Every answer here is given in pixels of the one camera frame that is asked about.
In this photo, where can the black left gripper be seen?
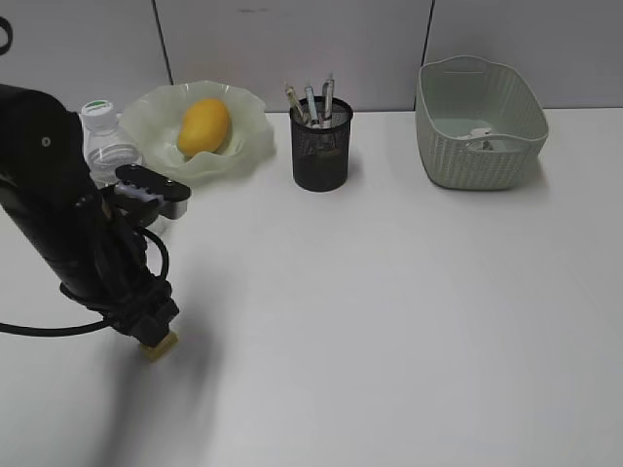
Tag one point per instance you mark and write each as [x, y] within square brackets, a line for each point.
[145, 315]

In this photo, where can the clear plastic water bottle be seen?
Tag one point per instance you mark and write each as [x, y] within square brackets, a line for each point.
[108, 145]

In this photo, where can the yellow mango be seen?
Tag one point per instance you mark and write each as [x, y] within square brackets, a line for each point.
[205, 127]

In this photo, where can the beige grip ballpoint pen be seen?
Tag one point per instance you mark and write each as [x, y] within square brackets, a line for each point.
[295, 104]

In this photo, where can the waste paper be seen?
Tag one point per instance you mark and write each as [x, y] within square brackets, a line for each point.
[478, 139]

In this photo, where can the grey grip ballpoint pen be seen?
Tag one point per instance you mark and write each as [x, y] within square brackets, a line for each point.
[313, 119]

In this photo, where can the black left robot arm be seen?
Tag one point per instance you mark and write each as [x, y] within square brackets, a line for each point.
[103, 256]

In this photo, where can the pale green wavy plate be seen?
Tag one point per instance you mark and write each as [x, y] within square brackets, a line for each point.
[154, 122]

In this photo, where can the black mesh pen holder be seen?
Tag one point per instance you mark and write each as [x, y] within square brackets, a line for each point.
[309, 171]

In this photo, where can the pale green woven basket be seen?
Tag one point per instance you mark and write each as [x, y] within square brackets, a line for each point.
[463, 92]

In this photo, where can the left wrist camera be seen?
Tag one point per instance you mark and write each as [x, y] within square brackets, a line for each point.
[143, 195]

